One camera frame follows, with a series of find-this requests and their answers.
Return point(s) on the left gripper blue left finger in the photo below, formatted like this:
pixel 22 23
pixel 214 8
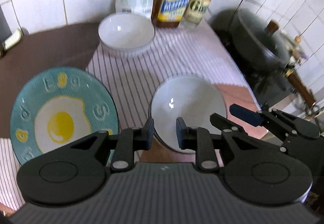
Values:
pixel 142 137

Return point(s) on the black wok with lid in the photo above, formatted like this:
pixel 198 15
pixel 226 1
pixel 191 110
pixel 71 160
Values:
pixel 260 54

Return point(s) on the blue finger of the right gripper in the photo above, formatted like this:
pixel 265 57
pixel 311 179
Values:
pixel 245 115

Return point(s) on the wooden wok handle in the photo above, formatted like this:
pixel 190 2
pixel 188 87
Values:
pixel 295 81

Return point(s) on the black gas stove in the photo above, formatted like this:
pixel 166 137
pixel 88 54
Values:
pixel 272 95

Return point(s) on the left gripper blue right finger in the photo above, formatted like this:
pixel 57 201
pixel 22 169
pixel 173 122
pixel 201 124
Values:
pixel 197 139

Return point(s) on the striped brown pink table mat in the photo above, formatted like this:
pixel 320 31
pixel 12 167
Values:
pixel 131 81

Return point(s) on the teal fried egg plate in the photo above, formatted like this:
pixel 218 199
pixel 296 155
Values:
pixel 56 107

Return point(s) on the white cutting board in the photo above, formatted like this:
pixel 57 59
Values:
pixel 9 38

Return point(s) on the white ribbed bowl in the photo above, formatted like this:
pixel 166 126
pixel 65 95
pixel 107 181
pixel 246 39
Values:
pixel 189 97
pixel 126 35

